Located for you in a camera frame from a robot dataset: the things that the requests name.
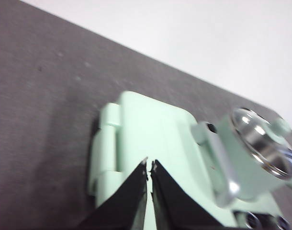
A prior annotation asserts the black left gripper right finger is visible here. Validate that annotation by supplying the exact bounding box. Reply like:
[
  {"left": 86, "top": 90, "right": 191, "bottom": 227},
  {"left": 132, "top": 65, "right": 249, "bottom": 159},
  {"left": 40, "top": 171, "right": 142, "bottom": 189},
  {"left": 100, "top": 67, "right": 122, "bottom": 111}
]
[{"left": 150, "top": 159, "right": 224, "bottom": 230}]

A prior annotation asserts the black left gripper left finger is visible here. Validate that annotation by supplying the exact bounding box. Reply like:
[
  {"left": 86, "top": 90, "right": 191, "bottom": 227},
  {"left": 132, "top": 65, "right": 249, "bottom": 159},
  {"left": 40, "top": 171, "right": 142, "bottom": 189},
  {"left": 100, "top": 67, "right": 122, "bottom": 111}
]
[{"left": 79, "top": 157, "right": 149, "bottom": 230}]

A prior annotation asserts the glass lid with green knob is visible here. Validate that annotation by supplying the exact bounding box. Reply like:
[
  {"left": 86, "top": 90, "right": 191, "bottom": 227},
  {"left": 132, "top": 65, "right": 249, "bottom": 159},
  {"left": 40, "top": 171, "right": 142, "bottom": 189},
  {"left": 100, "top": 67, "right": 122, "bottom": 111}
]
[{"left": 229, "top": 107, "right": 292, "bottom": 180}]

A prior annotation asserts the mint green steamer pot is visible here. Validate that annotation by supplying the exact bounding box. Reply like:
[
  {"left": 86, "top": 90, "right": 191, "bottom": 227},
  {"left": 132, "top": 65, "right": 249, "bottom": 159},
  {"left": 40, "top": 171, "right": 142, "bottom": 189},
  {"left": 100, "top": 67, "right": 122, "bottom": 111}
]
[{"left": 216, "top": 112, "right": 292, "bottom": 201}]

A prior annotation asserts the silver control knob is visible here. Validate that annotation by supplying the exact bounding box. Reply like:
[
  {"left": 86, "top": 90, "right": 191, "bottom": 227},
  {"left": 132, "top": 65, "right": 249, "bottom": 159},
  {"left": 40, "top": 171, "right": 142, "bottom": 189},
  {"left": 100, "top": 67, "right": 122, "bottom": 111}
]
[
  {"left": 245, "top": 212, "right": 258, "bottom": 230},
  {"left": 277, "top": 215, "right": 292, "bottom": 230}
]

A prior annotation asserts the mint green hinged griddle cover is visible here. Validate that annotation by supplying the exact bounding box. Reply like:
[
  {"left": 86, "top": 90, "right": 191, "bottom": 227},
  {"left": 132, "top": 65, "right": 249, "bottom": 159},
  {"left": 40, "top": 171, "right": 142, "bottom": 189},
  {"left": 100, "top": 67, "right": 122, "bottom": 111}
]
[{"left": 98, "top": 90, "right": 236, "bottom": 230}]

